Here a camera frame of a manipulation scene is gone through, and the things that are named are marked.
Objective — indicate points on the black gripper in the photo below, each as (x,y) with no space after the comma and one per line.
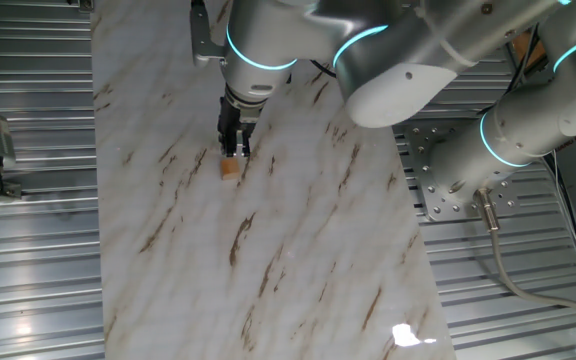
(235,117)

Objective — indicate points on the small wooden block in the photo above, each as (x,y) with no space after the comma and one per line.
(230,169)

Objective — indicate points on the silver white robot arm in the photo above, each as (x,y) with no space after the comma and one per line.
(393,60)

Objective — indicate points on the white marble pattern board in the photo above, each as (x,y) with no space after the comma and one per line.
(268,250)

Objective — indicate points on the orange brown box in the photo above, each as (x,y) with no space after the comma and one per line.
(530,50)

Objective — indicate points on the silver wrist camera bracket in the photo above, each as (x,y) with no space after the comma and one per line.
(200,40)

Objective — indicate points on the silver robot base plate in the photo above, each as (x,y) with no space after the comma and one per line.
(420,150)

